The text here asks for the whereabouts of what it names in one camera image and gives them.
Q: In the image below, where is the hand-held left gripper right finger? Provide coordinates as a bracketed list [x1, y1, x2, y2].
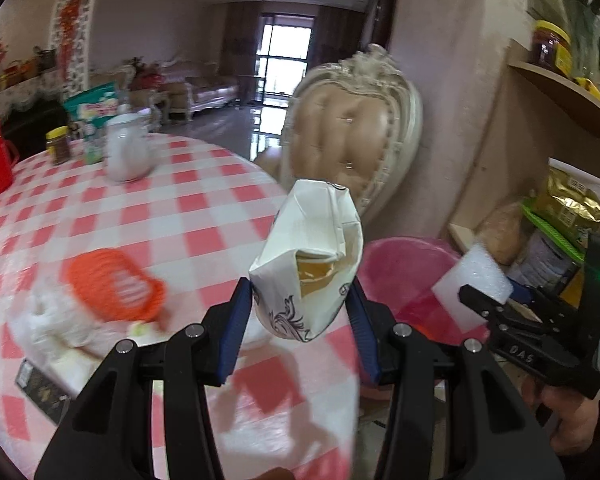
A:
[345, 280, 566, 480]

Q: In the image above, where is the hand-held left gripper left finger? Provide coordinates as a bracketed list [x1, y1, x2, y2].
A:
[34, 276, 255, 480]

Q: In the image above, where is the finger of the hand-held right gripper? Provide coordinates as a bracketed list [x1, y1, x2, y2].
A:
[457, 283, 542, 334]
[505, 279, 549, 319]

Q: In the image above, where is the white foam piece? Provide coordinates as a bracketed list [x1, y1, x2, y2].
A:
[431, 242, 515, 332]

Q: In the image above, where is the pink plastic bin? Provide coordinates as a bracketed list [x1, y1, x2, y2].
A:
[357, 236, 492, 401]

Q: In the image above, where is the crushed white paper cup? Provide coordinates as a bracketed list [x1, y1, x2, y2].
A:
[249, 178, 365, 345]

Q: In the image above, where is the orange foam net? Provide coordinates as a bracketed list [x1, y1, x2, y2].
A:
[64, 249, 167, 323]

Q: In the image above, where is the person's right hand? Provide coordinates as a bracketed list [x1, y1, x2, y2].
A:
[522, 379, 600, 456]

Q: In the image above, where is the grey printed bag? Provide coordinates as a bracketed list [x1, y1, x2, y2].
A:
[509, 230, 577, 295]

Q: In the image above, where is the clear bag of brown food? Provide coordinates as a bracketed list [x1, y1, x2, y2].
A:
[477, 201, 527, 267]

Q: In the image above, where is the green plastic tray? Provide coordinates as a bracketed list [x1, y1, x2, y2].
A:
[522, 197, 589, 264]

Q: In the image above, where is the gold foil packet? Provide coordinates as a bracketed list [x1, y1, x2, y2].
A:
[530, 157, 600, 257]

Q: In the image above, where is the red checked tablecloth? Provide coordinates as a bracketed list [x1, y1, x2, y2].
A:
[0, 132, 363, 480]

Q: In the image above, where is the wooden shelf unit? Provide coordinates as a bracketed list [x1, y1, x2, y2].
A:
[447, 35, 600, 311]

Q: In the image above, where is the white plastic bag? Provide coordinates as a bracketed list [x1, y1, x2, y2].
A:
[7, 275, 131, 363]

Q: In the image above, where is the black packet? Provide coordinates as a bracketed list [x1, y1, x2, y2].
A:
[14, 358, 74, 426]

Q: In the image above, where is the ornate cream padded chair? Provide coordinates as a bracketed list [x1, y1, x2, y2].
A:
[254, 44, 424, 222]

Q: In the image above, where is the white teapot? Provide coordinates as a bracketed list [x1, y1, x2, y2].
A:
[104, 113, 157, 183]

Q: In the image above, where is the yellow packet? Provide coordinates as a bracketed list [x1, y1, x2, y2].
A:
[574, 77, 600, 102]

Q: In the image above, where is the small green bottle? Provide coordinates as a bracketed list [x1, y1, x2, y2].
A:
[82, 135, 105, 165]

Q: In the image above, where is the ornate sofa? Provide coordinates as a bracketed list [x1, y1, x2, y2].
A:
[157, 57, 239, 117]

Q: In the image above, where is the large yellow-lid jar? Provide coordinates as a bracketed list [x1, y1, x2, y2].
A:
[530, 20, 572, 79]

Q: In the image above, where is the small yellow-lid jar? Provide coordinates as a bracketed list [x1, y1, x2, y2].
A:
[46, 128, 72, 166]

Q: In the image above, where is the ornate armchair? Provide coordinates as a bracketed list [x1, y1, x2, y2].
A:
[107, 62, 172, 123]

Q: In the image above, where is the green printed bag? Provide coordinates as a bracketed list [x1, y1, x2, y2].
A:
[63, 82, 120, 142]

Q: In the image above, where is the glass balcony door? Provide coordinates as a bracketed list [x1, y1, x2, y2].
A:
[254, 12, 315, 107]

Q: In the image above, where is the sideboard with lace cloth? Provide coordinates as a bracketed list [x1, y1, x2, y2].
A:
[0, 62, 72, 161]

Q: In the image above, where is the red wall decoration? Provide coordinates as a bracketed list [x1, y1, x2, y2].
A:
[55, 0, 89, 81]

